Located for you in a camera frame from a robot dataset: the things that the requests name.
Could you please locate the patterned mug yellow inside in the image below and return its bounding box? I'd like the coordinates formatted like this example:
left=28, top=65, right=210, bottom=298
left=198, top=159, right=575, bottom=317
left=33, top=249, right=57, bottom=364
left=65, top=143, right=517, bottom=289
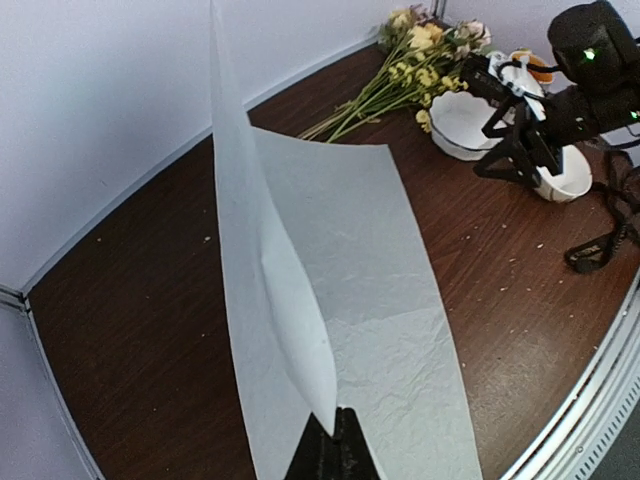
left=487, top=50, right=560, bottom=101

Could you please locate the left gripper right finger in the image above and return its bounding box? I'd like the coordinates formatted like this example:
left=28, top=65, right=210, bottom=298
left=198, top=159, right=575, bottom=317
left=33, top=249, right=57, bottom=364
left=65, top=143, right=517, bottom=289
left=333, top=407, right=387, bottom=480

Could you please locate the round white bowl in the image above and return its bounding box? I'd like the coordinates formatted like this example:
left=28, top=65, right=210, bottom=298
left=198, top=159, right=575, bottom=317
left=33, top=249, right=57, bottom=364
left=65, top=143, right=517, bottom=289
left=535, top=146, right=592, bottom=203

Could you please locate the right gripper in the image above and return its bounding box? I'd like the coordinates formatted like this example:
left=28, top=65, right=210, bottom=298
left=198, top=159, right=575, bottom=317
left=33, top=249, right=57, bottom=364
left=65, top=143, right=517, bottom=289
left=461, top=54, right=600, bottom=188

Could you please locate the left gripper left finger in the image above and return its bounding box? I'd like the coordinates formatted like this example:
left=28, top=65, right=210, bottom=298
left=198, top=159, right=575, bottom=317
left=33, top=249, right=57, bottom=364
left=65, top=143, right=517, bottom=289
left=284, top=414, right=340, bottom=480

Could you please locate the left aluminium frame post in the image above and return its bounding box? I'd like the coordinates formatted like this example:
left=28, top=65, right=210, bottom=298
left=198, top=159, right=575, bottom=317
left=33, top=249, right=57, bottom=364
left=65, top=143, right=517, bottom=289
left=0, top=285, right=28, bottom=313

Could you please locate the white wrapping paper sheet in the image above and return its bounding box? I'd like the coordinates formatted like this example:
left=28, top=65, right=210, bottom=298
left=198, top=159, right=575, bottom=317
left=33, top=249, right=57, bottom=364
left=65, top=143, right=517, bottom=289
left=210, top=2, right=481, bottom=479

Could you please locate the scalloped white dish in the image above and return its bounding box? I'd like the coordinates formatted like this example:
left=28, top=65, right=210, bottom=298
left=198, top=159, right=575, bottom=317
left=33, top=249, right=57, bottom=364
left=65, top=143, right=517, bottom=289
left=429, top=92, right=500, bottom=162

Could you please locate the front aluminium rail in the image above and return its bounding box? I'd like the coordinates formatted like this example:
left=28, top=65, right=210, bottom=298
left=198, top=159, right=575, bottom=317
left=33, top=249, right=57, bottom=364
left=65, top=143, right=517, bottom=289
left=502, top=278, right=639, bottom=480

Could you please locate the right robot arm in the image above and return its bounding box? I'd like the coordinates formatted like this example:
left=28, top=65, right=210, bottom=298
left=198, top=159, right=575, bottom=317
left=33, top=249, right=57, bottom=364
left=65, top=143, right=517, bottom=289
left=460, top=1, right=639, bottom=188

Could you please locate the yellow fake flower bunch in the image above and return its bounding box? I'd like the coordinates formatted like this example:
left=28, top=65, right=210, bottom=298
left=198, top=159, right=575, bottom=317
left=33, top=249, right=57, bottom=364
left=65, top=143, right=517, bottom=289
left=299, top=5, right=492, bottom=143

